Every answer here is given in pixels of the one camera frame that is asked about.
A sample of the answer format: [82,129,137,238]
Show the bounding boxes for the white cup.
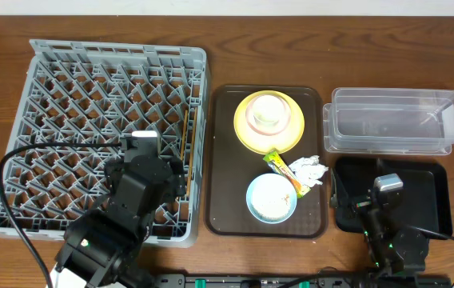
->
[253,95,285,126]

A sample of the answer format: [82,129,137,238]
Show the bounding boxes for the yellow plate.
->
[233,90,305,154]

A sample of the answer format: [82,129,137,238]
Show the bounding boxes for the green snack wrapper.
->
[263,150,311,198]

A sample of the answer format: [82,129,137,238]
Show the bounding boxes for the black tray bin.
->
[333,157,453,236]

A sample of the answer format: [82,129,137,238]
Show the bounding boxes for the light blue bowl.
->
[245,172,298,225]

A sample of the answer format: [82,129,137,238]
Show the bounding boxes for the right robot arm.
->
[331,170,428,278]

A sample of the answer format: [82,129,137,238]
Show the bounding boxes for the grey plastic dish rack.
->
[0,39,209,248]

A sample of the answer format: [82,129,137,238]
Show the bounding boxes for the clear plastic bin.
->
[323,87,454,155]

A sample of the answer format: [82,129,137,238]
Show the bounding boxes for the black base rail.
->
[153,270,452,288]

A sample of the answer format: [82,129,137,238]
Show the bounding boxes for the crumpled white tissue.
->
[289,155,329,188]

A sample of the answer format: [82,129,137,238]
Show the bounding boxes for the brown serving tray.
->
[205,85,328,239]

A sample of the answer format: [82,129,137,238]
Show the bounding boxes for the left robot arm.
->
[52,155,186,287]

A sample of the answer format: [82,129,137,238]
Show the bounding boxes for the wooden chopstick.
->
[186,107,198,198]
[180,110,189,161]

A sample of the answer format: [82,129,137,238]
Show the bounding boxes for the rice and food scraps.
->
[250,175,294,221]

